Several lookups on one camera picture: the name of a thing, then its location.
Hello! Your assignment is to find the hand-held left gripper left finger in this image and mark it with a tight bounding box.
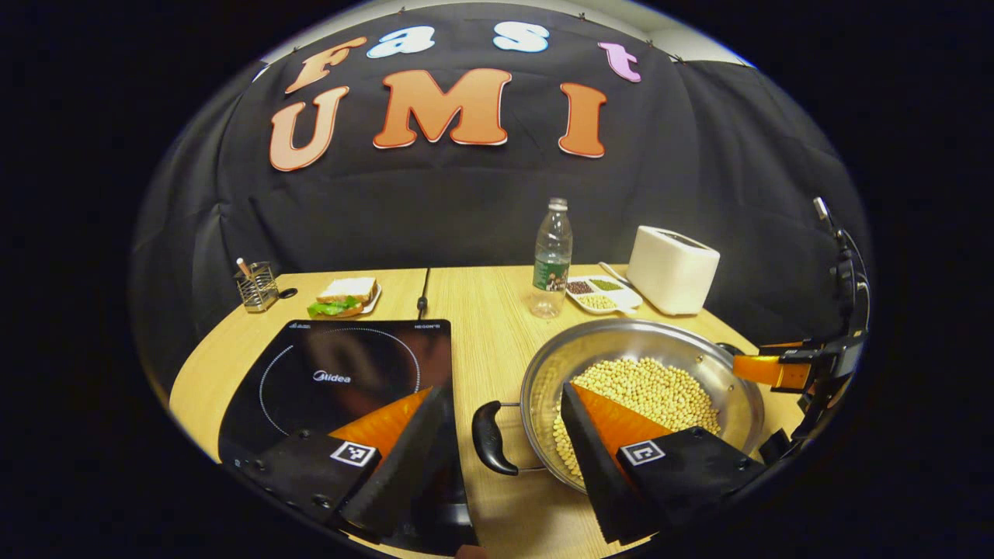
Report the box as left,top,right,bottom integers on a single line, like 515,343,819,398
220,384,455,544

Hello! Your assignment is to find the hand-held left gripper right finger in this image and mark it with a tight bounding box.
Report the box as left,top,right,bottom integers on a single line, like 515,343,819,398
561,380,770,544

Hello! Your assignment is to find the black induction cooktop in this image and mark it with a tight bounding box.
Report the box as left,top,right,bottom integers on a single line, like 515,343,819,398
217,318,478,556

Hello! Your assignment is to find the steel pot with black handles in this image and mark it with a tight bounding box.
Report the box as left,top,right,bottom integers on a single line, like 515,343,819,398
471,317,766,495

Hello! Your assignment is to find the pile of soybeans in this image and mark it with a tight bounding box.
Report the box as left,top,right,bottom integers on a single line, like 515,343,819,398
553,357,721,478

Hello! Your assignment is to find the white toaster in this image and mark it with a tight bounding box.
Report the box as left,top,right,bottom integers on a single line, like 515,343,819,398
626,225,721,316

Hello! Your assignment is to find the white divided dish of beans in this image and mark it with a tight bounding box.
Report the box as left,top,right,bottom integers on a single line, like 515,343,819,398
565,275,644,315

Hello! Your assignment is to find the sandwich with lettuce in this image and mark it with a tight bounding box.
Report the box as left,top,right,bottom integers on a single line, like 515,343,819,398
307,277,379,319

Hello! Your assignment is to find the clear plastic water bottle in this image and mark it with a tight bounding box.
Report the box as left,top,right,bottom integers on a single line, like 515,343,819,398
530,197,574,320

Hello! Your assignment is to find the black backdrop cloth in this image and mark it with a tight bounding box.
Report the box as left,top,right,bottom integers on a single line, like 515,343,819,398
130,4,871,389

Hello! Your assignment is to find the wire mesh utensil holder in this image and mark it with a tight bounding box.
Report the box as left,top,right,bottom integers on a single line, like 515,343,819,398
235,259,280,313

